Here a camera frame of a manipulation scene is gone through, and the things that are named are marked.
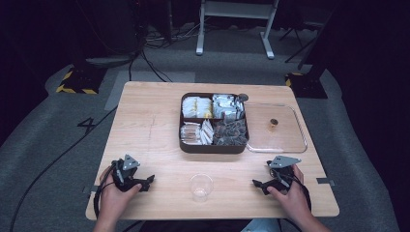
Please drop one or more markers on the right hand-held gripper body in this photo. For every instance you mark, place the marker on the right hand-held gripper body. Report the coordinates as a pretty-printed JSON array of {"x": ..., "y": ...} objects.
[{"x": 283, "y": 175}]

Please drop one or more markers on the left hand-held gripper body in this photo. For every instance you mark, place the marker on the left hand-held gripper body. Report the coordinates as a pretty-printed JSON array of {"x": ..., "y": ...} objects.
[{"x": 125, "y": 175}]

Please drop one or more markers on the person's left hand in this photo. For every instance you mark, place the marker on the person's left hand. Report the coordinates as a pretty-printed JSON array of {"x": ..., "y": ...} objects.
[{"x": 114, "y": 199}]

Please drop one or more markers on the person's right hand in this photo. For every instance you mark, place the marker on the person's right hand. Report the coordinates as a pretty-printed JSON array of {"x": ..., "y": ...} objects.
[{"x": 291, "y": 201}]

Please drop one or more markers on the person's blue jeans leg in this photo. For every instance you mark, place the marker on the person's blue jeans leg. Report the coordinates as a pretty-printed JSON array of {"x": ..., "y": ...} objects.
[{"x": 261, "y": 225}]

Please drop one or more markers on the clear box lid with knob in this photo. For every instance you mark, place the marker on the clear box lid with knob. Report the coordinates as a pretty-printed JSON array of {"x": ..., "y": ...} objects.
[{"x": 283, "y": 138}]

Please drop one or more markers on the grey tape strip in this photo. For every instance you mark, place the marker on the grey tape strip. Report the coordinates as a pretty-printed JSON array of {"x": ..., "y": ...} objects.
[
  {"x": 89, "y": 189},
  {"x": 325, "y": 181}
]

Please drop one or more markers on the clear plastic cup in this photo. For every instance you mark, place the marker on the clear plastic cup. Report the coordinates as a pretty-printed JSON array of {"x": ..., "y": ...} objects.
[{"x": 200, "y": 188}]

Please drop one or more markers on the brown compartment box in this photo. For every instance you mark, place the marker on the brown compartment box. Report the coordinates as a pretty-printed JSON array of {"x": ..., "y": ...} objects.
[{"x": 193, "y": 149}]

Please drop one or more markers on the pile of dark wrapped pieces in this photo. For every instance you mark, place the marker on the pile of dark wrapped pieces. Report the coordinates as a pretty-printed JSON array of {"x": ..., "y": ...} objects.
[{"x": 230, "y": 132}]

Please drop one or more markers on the pile of clear stick packets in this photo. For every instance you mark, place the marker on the pile of clear stick packets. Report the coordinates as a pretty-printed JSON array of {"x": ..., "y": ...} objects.
[{"x": 190, "y": 133}]

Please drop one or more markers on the row of white packets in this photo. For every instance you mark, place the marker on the row of white packets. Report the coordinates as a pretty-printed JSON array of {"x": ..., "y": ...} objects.
[{"x": 207, "y": 132}]

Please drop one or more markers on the pile of silver packets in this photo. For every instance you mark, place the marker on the pile of silver packets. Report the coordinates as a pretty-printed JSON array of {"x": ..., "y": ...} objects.
[{"x": 225, "y": 106}]

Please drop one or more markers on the pile of white yellow packets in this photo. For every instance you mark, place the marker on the pile of white yellow packets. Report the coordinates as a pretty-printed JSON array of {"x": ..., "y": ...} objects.
[{"x": 196, "y": 108}]

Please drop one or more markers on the small dark round cap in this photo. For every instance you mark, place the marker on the small dark round cap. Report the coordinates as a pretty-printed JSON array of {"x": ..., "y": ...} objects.
[{"x": 242, "y": 97}]

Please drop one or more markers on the yellow black striped stand base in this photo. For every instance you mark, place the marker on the yellow black striped stand base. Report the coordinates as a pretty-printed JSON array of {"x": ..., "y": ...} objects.
[
  {"x": 80, "y": 80},
  {"x": 306, "y": 85}
]

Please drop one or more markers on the black tripod legs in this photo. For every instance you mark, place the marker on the black tripod legs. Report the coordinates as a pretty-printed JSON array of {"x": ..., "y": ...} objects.
[{"x": 299, "y": 42}]

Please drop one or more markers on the white desk frame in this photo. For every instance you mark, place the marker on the white desk frame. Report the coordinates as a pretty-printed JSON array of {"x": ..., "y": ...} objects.
[{"x": 237, "y": 11}]

